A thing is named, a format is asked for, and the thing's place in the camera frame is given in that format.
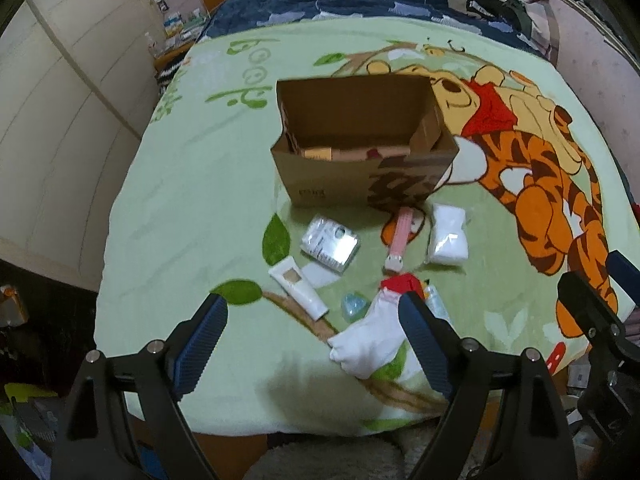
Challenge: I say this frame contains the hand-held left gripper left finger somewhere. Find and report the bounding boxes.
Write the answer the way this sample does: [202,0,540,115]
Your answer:
[50,292,231,480]

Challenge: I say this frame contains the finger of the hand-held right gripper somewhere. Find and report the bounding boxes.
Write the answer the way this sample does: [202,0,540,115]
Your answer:
[557,271,633,350]
[605,249,640,312]

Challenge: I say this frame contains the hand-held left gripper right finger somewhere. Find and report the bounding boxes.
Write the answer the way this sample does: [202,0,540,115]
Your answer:
[397,290,576,480]

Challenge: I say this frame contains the red plastic box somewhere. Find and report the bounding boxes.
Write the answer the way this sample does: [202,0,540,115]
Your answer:
[380,272,426,302]

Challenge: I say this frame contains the white cotton pads packet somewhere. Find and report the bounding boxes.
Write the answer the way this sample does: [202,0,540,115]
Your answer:
[425,202,472,266]

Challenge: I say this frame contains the clear cotton swab box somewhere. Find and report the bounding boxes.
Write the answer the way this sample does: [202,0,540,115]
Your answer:
[299,214,362,274]

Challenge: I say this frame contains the brown cardboard box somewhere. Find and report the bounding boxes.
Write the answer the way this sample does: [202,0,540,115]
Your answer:
[270,74,460,212]

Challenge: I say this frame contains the small clear bottle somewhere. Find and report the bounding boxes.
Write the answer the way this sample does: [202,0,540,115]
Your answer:
[422,280,452,327]

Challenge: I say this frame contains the white sock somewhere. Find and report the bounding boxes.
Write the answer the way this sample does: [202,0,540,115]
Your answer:
[327,290,416,380]

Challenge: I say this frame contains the pink white toothbrush case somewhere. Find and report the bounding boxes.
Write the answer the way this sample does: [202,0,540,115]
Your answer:
[382,206,419,276]

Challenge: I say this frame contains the white cream tube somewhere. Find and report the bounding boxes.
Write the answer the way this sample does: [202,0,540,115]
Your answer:
[267,255,330,321]

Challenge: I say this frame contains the white fluffy rug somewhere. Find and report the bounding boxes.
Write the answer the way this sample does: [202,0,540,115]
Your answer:
[245,435,441,480]

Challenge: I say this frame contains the green cartoon printed blanket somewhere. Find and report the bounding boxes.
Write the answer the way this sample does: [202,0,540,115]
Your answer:
[95,15,636,436]

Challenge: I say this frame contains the yellow green sheet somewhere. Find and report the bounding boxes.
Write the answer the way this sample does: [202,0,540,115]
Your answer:
[0,382,57,461]

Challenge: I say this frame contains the cream wardrobe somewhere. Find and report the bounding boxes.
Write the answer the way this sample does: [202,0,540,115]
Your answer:
[0,0,166,292]

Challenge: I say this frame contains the striped knitted cloth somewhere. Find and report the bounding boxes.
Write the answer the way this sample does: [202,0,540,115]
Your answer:
[155,57,189,94]

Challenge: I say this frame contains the wooden nightstand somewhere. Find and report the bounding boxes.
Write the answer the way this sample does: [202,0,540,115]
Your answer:
[152,35,202,77]

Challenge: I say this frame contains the dark clothes pile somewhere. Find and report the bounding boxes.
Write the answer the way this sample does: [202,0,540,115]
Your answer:
[465,0,532,32]

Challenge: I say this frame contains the small boxes on nightstand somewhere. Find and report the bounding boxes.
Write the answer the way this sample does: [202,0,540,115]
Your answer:
[162,10,208,38]

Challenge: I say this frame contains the dark blue leaf duvet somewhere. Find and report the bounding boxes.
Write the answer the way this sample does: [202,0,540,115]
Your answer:
[200,0,556,56]

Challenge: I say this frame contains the wooden bed frame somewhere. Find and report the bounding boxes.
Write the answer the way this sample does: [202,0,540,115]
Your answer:
[190,432,269,480]

